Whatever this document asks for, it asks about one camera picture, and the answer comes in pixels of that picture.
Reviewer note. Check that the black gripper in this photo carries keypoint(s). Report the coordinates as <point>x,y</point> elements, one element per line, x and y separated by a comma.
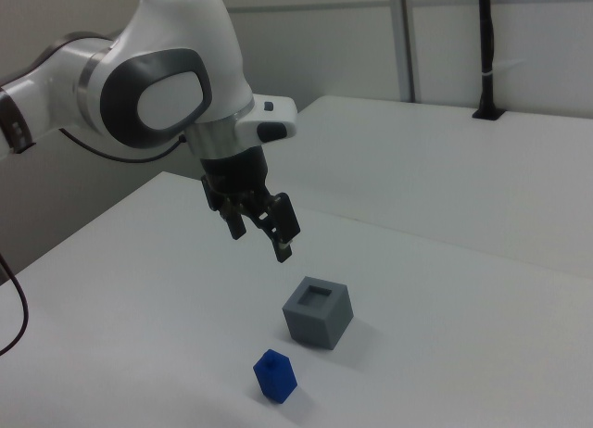
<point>236,175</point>

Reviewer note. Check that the blue block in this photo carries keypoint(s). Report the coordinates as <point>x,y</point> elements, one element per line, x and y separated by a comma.
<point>274,377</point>

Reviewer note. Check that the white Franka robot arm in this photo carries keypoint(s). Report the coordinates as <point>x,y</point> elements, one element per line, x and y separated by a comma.
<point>176,39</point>

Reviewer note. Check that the grey hollow cuboid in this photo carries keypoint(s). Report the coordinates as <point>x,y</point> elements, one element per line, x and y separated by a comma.
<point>315,323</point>

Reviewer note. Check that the black pole with clamp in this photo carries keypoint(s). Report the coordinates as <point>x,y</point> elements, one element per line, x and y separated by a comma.
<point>486,39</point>

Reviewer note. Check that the grey partition post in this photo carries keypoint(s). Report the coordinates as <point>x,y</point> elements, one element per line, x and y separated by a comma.
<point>410,39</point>

